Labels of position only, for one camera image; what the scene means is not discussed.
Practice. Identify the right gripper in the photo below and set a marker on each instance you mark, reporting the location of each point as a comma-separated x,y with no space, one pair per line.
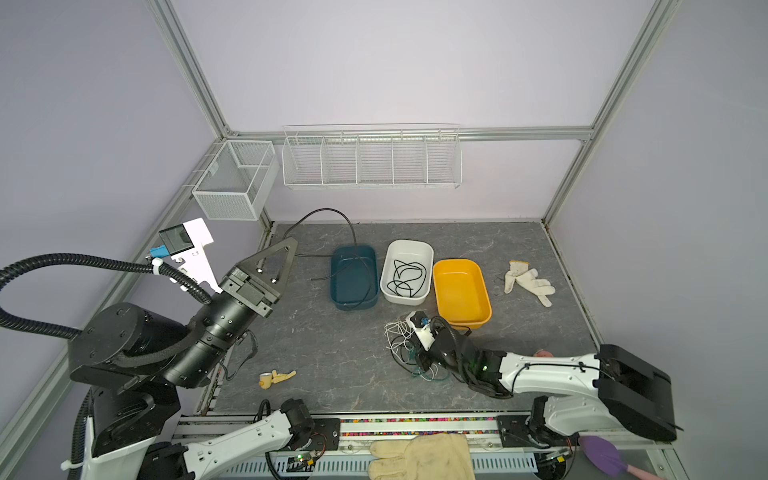
422,357

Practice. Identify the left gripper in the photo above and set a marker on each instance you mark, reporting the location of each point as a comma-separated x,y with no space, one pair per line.
265,299

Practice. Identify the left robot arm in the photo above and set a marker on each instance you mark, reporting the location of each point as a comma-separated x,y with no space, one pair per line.
135,361

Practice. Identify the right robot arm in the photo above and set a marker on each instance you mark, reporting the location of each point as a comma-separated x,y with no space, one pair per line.
606,390

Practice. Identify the yellow plastic bin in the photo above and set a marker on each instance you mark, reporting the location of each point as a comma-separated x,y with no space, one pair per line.
461,294

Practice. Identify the dark teal plastic bin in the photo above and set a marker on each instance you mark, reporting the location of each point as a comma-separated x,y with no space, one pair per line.
354,281

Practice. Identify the small white mesh basket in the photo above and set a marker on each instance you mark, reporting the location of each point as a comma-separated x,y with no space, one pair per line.
237,181

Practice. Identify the white plastic bin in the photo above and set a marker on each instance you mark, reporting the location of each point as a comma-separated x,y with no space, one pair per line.
406,276

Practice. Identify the beige leather glove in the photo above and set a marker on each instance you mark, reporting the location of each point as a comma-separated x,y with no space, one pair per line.
439,456

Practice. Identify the white knit glove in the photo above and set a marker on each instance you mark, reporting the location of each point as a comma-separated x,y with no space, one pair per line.
521,274

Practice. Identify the yellow toy figure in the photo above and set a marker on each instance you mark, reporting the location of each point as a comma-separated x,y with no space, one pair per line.
269,379

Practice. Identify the purple pink brush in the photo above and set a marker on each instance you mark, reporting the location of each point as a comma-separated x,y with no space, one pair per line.
605,456

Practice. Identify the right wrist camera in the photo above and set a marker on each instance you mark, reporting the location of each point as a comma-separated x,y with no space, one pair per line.
419,331

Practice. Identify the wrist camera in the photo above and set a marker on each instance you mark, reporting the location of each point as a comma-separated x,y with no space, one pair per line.
184,245
419,331

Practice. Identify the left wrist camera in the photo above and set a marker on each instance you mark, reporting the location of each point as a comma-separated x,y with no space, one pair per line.
184,245

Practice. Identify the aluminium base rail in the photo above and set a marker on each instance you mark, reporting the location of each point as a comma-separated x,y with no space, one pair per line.
356,432

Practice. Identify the long white wire basket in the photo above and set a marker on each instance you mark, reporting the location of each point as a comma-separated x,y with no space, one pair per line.
364,156

